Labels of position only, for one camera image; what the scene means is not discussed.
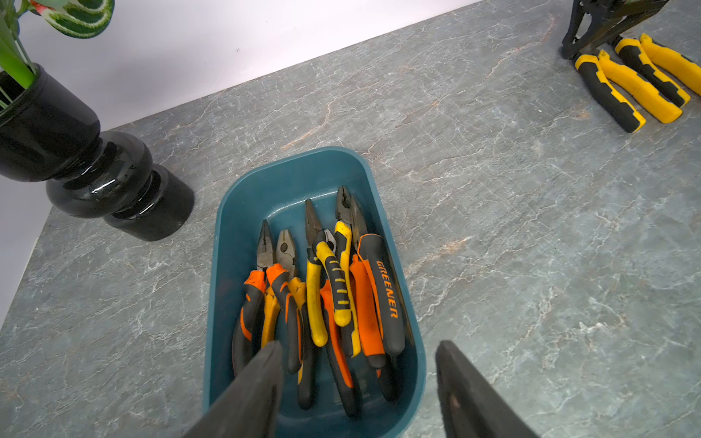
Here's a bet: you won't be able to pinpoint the teal plastic storage box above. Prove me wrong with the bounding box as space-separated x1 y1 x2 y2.
202 146 428 438

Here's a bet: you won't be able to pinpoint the yellow long nose pliers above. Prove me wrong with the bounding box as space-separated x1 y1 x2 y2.
305 199 352 347

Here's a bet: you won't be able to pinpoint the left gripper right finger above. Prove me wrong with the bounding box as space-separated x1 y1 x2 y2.
436 341 536 438

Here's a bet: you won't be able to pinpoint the grey orange Greener pliers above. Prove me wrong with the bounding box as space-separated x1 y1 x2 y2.
348 190 405 402

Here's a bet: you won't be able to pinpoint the green artificial plant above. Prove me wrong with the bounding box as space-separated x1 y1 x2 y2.
1 0 115 89

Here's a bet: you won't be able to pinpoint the yellow grey pliers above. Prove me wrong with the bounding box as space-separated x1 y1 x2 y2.
319 186 360 417

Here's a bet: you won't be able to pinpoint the black vase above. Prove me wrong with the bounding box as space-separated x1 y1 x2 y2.
1 66 195 241

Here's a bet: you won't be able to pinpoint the yellow black pliers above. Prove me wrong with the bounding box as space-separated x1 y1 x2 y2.
574 51 683 133
276 229 319 410
610 34 700 108

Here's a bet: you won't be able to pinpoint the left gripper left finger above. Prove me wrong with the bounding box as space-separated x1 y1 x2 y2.
184 341 284 437

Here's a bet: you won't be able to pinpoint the orange black pliers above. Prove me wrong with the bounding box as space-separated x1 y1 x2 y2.
232 221 296 375

